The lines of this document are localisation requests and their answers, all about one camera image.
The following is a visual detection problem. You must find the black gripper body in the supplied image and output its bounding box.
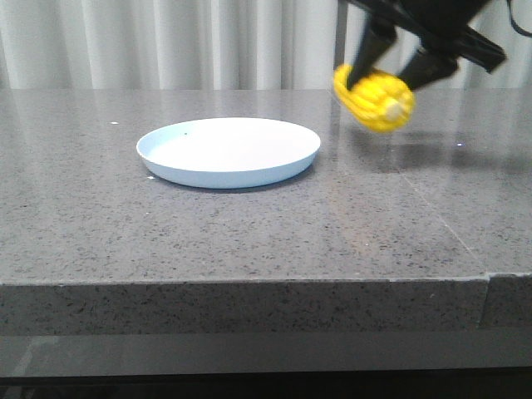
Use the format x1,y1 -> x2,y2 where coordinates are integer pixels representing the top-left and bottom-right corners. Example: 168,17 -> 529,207
351,0 -> 506,72

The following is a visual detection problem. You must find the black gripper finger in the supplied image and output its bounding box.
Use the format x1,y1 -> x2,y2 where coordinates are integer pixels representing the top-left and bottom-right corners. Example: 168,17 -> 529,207
397,47 -> 459,91
347,20 -> 397,89

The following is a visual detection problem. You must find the white pleated curtain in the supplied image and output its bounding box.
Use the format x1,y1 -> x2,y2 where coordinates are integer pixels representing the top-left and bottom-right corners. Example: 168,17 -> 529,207
0,0 -> 532,91

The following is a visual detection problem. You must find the yellow plastic corn cob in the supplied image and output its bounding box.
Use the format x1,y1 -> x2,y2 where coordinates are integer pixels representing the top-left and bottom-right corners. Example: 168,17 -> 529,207
333,64 -> 416,134

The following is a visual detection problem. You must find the light blue round plate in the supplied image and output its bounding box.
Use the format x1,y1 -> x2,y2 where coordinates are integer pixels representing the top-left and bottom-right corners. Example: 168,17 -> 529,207
136,117 -> 321,190

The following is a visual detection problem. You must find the black cable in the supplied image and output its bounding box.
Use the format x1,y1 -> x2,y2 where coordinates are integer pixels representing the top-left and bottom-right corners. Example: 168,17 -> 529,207
505,0 -> 532,37

